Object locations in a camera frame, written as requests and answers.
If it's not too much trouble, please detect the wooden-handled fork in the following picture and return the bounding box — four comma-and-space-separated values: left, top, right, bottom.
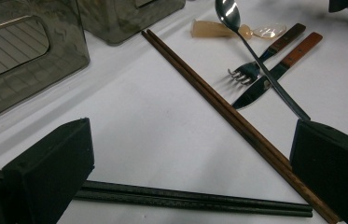
227, 22, 307, 86

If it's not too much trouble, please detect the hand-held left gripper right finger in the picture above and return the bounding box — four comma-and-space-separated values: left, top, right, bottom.
289, 119, 348, 224

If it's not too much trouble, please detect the black chopstick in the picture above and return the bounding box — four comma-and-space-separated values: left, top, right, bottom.
81, 180, 313, 213
73, 189, 314, 218

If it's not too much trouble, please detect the wooden-handled knife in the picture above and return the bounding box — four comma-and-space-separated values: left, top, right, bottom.
230, 31, 324, 110

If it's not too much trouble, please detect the smoky clear plastic bin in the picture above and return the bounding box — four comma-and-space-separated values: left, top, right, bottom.
77, 0, 187, 47
0, 0, 91, 129

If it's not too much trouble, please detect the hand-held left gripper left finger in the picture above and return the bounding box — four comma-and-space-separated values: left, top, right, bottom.
2, 117, 95, 224

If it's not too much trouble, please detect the metal spoon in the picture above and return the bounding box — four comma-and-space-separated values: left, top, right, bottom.
214, 0, 312, 121

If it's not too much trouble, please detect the brown wooden chopstick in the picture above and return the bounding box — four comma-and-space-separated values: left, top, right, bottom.
141, 30, 338, 224
146, 28, 341, 223

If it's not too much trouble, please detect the small amber plastic spoon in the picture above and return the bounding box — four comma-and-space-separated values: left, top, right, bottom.
190, 19, 287, 41

